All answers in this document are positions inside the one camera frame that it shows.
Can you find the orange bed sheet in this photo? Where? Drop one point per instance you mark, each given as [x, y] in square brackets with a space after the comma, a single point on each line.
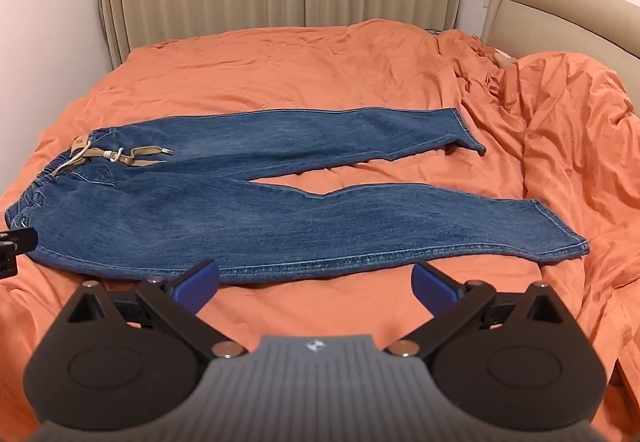
[280, 67]

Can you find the blue denim pants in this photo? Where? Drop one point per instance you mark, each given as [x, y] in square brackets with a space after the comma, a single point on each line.
[200, 217]

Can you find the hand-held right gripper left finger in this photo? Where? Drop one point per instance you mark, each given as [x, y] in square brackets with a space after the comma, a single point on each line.
[200, 283]

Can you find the beige padded headboard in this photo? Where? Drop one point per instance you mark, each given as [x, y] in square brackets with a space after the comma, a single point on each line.
[560, 7]

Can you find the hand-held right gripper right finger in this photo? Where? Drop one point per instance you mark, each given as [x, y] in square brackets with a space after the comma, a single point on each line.
[430, 283]

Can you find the crumpled orange duvet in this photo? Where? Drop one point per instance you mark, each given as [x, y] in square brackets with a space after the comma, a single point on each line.
[575, 122]

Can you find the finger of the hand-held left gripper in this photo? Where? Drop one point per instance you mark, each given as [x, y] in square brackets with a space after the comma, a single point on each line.
[20, 240]

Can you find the pale pillow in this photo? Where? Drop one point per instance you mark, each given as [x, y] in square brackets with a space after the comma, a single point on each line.
[504, 58]

